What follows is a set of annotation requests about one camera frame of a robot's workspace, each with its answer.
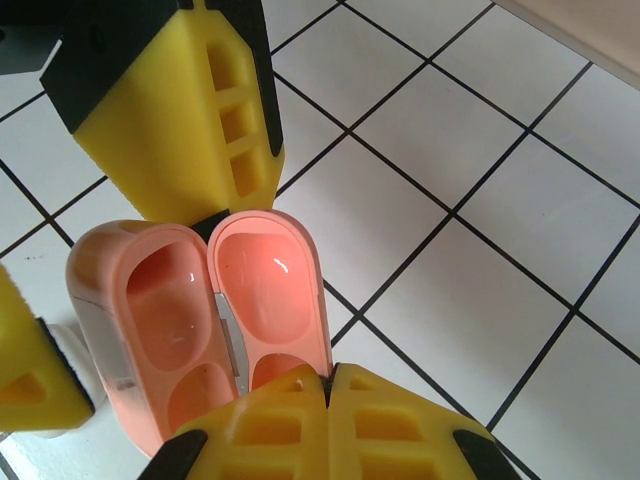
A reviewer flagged orange earbud charging case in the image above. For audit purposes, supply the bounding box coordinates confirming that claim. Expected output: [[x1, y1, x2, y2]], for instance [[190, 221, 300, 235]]
[[66, 209, 335, 459]]

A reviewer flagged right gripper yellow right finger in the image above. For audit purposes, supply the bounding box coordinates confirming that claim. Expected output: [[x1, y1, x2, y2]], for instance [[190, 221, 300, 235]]
[[325, 362, 527, 480]]

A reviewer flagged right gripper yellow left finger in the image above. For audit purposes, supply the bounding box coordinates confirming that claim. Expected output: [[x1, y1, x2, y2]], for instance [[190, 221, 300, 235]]
[[139, 363, 330, 480]]

